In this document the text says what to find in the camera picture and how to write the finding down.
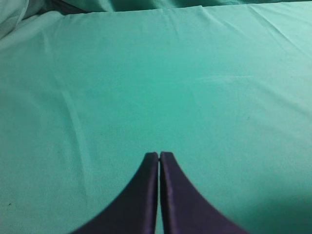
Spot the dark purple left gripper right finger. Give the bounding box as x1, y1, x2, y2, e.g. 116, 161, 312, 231
160, 152, 247, 234

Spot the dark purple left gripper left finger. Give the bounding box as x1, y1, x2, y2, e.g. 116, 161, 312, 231
73, 152, 158, 234

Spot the green cloth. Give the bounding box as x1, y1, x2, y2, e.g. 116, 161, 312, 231
0, 1, 312, 234

